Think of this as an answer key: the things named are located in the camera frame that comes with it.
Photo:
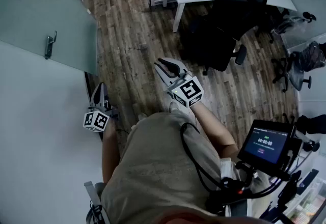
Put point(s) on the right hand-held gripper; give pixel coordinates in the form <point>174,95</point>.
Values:
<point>188,90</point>

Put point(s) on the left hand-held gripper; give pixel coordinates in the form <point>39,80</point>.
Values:
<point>98,121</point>

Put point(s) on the frosted glass door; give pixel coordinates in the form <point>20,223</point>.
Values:
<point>38,1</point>

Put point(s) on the person's right forearm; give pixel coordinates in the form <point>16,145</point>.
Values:
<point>214,128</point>

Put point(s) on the person's left forearm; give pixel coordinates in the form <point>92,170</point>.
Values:
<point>110,151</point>

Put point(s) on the person's right shoe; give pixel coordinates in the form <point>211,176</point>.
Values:
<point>175,107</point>

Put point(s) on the person's shoe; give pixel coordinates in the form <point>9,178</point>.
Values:
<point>175,107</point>
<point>142,116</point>

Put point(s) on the person's left shoe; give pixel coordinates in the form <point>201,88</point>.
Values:
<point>142,116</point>

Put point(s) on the black office chair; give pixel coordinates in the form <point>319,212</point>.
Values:
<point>224,27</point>

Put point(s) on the person's beige shirt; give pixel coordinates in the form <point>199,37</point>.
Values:
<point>158,167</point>

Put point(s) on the black monitor screen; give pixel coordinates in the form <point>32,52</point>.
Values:
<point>265,141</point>

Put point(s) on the grey mesh office chair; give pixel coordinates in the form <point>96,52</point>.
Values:
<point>295,75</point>

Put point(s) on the plastic-wrapped office chair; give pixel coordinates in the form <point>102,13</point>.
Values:
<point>290,24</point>

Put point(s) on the glass window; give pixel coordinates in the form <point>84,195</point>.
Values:
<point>310,202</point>

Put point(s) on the black camera rig mount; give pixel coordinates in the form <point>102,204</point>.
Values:
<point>254,187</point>

